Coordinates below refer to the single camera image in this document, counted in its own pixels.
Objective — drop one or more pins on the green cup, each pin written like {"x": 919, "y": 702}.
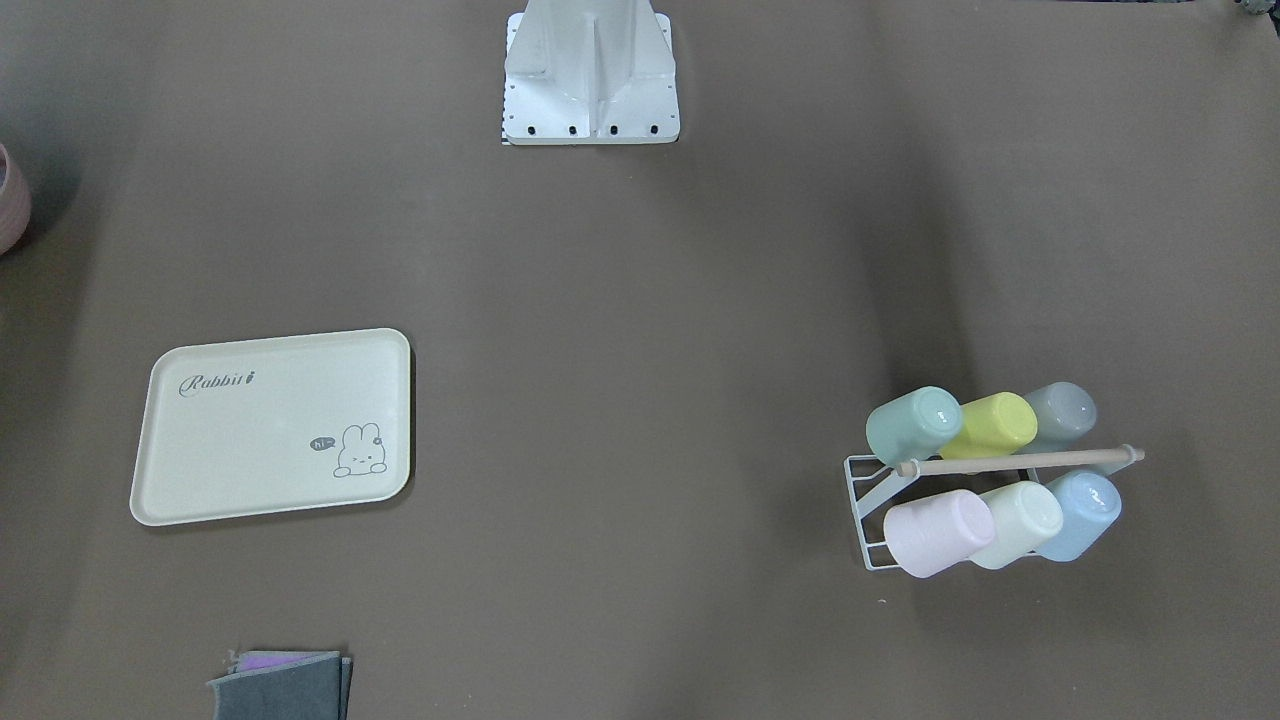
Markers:
{"x": 915, "y": 426}

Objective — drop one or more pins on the cream rabbit tray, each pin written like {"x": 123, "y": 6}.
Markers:
{"x": 245, "y": 428}

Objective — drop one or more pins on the pink cup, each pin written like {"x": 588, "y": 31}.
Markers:
{"x": 931, "y": 534}

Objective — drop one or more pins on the yellow cup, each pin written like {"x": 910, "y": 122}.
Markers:
{"x": 993, "y": 426}

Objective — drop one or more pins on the cream white cup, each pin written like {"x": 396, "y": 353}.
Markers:
{"x": 1026, "y": 515}

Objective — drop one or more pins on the grey cup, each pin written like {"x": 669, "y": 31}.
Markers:
{"x": 1064, "y": 412}

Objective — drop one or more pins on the light blue cup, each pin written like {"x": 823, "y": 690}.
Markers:
{"x": 1090, "y": 504}

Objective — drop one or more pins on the folded grey cloths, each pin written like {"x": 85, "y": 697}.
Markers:
{"x": 278, "y": 684}

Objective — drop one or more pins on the pink ceramic bowl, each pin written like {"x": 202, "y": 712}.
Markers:
{"x": 16, "y": 202}

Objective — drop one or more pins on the white wire cup rack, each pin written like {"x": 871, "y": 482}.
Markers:
{"x": 871, "y": 484}

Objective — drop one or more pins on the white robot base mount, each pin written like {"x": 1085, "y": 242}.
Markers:
{"x": 589, "y": 73}

